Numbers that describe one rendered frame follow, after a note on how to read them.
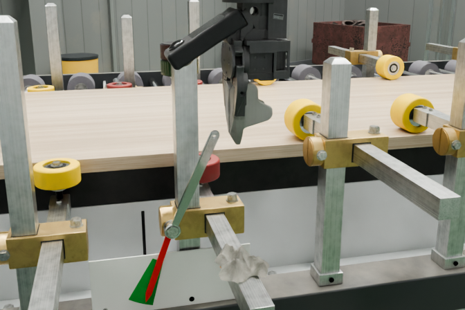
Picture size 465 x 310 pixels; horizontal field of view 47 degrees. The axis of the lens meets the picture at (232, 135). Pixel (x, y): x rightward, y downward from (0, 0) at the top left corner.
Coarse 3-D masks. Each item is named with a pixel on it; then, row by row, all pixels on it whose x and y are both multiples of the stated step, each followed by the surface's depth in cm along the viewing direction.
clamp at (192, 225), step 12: (204, 204) 88; (216, 204) 88; (228, 204) 88; (240, 204) 88; (168, 216) 85; (192, 216) 86; (204, 216) 86; (228, 216) 87; (240, 216) 88; (192, 228) 86; (204, 228) 87; (240, 228) 88
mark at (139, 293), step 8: (152, 264) 86; (152, 272) 87; (160, 272) 87; (144, 280) 87; (136, 288) 87; (144, 288) 87; (136, 296) 87; (144, 296) 87; (152, 296) 88; (152, 304) 88
